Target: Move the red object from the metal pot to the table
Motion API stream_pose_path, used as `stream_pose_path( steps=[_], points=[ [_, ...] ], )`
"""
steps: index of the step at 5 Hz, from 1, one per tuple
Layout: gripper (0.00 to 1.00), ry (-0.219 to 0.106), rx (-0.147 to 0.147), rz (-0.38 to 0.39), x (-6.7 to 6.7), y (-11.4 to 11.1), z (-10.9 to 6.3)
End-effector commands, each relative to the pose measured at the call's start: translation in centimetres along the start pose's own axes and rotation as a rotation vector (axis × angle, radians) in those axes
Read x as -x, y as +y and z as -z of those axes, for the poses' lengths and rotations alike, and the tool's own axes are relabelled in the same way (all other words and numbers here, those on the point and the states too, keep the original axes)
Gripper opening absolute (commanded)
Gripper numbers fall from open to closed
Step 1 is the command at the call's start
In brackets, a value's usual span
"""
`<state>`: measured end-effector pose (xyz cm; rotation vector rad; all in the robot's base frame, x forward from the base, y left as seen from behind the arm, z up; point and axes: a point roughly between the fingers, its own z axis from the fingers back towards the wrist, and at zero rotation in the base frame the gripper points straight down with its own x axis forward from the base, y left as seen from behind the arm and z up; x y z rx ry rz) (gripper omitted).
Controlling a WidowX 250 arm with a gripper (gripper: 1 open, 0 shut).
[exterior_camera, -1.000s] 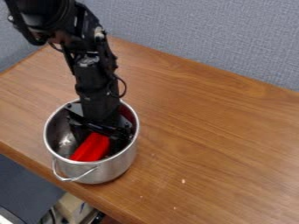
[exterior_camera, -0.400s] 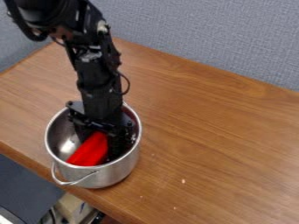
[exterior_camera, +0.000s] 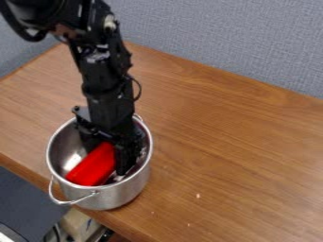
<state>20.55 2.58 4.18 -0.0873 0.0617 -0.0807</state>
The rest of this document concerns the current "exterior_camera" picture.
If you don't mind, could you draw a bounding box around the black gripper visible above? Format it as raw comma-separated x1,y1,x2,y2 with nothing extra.
71,88,144,177

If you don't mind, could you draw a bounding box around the red block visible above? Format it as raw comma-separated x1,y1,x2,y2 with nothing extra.
65,142,115,186

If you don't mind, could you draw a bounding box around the metal pot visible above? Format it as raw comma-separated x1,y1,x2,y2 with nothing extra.
45,114,153,211

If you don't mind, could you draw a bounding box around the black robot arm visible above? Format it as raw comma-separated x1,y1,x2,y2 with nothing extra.
0,0,141,176

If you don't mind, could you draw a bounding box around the beige box under table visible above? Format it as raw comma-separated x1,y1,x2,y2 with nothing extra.
59,208,103,242

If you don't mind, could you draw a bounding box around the black cable under table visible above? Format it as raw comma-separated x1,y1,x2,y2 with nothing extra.
41,223,64,242

